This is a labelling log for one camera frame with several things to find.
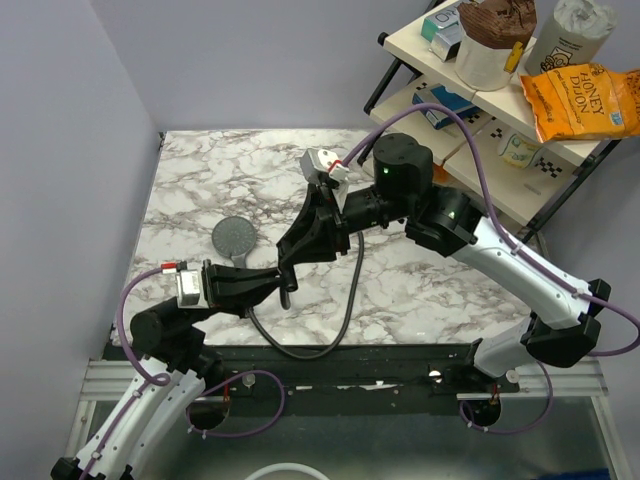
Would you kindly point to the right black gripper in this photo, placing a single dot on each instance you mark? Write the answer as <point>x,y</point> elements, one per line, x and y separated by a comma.
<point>325,238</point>

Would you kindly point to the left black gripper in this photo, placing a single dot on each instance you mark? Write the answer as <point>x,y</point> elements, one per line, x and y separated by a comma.
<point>234,290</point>

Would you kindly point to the black T-shaped fitting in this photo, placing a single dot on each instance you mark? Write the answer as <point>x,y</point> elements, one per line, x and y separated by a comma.
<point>289,284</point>

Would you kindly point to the grey shower head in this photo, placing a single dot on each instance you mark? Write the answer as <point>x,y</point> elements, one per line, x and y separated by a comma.
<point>234,237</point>

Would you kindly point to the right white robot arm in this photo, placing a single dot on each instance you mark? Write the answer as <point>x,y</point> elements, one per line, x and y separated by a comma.
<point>560,330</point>

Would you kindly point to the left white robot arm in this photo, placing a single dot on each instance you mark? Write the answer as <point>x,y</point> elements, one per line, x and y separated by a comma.
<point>173,366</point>

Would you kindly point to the orange snack bag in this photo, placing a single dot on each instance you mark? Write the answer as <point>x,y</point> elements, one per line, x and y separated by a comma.
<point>440,176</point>

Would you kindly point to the white round rim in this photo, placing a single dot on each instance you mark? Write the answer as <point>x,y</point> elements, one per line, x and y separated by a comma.
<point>287,467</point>

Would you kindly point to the blue box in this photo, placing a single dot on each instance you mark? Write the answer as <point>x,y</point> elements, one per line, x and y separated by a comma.
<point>438,94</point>

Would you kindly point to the cream three-tier shelf rack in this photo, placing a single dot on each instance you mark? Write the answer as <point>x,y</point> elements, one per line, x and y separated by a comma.
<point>528,197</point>

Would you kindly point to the silver small box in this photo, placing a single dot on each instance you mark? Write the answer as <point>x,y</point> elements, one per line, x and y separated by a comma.
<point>446,42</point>

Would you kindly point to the teal small box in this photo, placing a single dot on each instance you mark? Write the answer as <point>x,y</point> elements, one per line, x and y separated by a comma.
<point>441,19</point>

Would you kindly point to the yellow clip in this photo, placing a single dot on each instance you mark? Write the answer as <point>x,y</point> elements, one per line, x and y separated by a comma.
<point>514,57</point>

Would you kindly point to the white cup brown lid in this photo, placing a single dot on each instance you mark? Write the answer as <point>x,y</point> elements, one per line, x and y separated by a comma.
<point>490,28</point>

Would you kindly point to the orange honey dijon bag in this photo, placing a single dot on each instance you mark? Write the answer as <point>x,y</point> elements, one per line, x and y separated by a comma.
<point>583,102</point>

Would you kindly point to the grey cylindrical canister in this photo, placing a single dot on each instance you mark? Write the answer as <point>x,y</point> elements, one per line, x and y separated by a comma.
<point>572,35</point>

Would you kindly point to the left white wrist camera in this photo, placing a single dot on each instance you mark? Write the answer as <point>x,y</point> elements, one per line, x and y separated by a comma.
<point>189,284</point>

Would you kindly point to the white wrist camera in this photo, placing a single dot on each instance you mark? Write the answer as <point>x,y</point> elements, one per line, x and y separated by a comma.
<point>323,167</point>
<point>189,284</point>

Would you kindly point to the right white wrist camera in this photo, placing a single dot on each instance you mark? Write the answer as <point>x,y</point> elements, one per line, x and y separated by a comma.
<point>323,167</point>

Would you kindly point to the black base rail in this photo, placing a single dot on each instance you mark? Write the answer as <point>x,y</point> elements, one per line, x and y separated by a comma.
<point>351,380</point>

